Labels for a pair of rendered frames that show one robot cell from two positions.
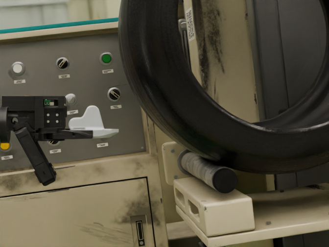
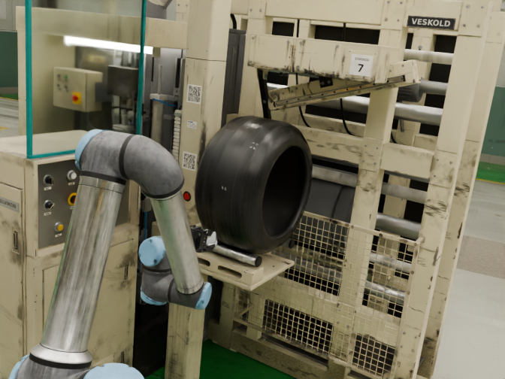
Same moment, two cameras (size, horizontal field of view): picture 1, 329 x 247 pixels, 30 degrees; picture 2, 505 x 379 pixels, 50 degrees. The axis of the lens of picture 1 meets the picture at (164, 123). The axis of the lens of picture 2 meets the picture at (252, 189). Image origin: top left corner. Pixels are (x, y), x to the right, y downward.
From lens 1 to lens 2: 168 cm
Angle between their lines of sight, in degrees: 52
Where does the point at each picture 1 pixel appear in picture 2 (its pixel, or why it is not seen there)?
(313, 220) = (273, 271)
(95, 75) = not seen: hidden behind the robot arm
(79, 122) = (210, 241)
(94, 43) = not seen: hidden behind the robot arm
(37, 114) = (201, 240)
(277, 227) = (267, 277)
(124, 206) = (122, 258)
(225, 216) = (257, 276)
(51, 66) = not seen: hidden behind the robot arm
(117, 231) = (116, 273)
